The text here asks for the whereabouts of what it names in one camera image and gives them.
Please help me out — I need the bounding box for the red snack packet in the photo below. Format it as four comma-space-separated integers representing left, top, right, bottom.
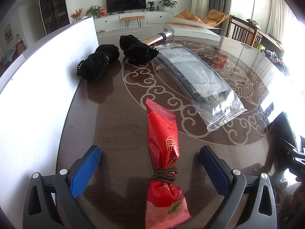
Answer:
145, 98, 191, 228

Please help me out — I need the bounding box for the clear bag dark cloth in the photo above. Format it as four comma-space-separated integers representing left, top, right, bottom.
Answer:
156, 44, 247, 132

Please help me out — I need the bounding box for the black velvet scrunchie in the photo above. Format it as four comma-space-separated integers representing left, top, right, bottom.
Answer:
76, 44, 120, 81
119, 35, 159, 65

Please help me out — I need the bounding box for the person's right hand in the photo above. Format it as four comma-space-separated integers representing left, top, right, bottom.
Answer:
290, 176, 304, 212

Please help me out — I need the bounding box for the large white box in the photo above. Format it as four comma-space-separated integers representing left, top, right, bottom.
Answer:
1, 18, 98, 228

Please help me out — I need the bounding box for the wooden dining chair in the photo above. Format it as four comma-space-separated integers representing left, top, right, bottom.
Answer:
227, 15, 258, 47

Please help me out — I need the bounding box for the orange lounge chair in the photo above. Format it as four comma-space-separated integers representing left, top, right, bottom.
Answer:
175, 9, 228, 27

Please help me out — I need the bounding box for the flat white gift box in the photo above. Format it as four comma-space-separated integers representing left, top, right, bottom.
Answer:
163, 18, 221, 42

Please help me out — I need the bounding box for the gold cosmetic tube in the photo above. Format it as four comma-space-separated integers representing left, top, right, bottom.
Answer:
143, 31, 173, 46

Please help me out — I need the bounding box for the red flower vase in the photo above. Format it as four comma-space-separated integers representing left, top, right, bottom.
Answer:
70, 8, 83, 22

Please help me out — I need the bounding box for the white tv cabinet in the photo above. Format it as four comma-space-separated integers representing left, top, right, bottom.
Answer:
94, 11, 175, 33

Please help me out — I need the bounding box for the green potted plant left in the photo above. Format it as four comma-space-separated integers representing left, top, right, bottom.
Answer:
85, 5, 100, 18

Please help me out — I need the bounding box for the green potted plant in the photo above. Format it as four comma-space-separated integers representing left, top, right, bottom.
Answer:
85, 5, 100, 18
158, 0, 177, 11

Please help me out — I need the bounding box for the wooden bench stool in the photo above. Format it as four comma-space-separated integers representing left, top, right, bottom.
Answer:
120, 15, 145, 28

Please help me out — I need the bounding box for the green potted plant right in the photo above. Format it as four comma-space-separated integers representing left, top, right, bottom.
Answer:
158, 0, 177, 11

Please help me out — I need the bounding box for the dark display cabinet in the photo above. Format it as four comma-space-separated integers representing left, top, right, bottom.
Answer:
39, 0, 70, 35

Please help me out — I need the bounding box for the small potted plant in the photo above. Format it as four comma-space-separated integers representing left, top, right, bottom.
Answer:
148, 1, 155, 11

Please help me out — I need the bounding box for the black flat television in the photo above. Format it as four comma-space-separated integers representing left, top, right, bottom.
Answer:
106, 0, 146, 14

